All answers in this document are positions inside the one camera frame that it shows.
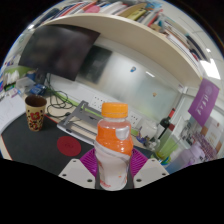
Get wall shelf with books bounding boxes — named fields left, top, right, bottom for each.
left=31, top=0, right=214, bottom=88

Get white open notebook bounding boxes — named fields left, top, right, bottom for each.
left=0, top=94, right=27, bottom=134

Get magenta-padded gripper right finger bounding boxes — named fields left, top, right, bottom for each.
left=125, top=148, right=170, bottom=190

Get clear plastic box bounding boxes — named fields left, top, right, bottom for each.
left=14, top=77, right=36, bottom=94

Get large purple water bottle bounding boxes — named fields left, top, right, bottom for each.
left=166, top=141, right=208, bottom=174

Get white round jar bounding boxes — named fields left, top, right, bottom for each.
left=139, top=119, right=159, bottom=141

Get dark wine bottle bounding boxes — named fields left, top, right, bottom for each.
left=156, top=107, right=177, bottom=141

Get purple hanging pennant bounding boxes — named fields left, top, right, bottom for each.
left=187, top=78, right=220, bottom=128

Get small blue box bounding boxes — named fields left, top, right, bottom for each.
left=29, top=83, right=47, bottom=96

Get flat round red coaster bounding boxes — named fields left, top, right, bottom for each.
left=56, top=135, right=82, bottom=158

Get white wall socket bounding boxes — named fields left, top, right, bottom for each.
left=129, top=112, right=143, bottom=127
left=90, top=95, right=104, bottom=109

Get green translucent cup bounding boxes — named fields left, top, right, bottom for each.
left=156, top=133, right=179, bottom=161

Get group photo poster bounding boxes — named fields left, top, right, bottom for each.
left=196, top=116, right=224, bottom=161

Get rectangular ceiling light panel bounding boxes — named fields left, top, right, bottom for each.
left=199, top=59, right=221, bottom=80

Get black computer monitor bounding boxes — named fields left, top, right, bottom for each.
left=18, top=24, right=101, bottom=86

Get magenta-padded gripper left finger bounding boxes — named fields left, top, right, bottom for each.
left=58, top=148, right=101, bottom=190

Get orange-capped drink bottle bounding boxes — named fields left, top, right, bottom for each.
left=93, top=102, right=135, bottom=192

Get brown floral patterned cup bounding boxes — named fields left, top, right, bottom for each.
left=24, top=94, right=48, bottom=132

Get tangled black cables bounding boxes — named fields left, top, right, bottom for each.
left=44, top=74, right=79, bottom=118

